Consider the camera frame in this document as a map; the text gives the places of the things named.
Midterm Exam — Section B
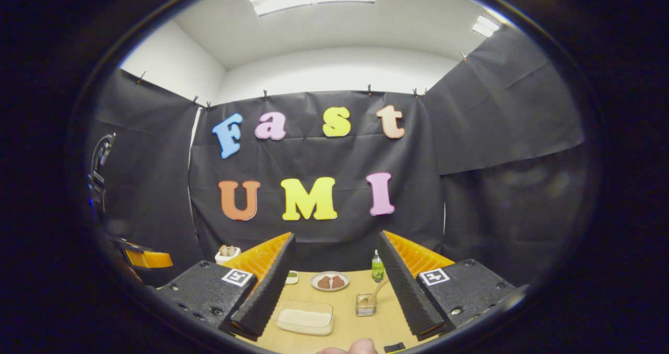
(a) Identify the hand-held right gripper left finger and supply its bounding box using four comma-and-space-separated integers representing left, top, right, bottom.
156, 232, 297, 342

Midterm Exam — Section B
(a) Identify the wooden spoon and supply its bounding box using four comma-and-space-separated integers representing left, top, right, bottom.
359, 276, 390, 307

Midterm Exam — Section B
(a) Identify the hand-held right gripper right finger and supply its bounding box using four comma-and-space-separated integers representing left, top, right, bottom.
376, 230, 518, 342

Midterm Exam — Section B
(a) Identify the green tea bottle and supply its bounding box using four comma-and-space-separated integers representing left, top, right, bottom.
371, 249, 385, 283

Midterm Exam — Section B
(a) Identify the white round plate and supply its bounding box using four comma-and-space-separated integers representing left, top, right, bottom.
310, 270, 351, 292

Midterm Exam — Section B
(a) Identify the white toaster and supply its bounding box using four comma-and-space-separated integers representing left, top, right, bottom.
214, 245, 243, 265

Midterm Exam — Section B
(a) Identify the clear chopstick holder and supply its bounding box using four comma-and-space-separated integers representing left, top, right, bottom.
355, 292, 378, 318

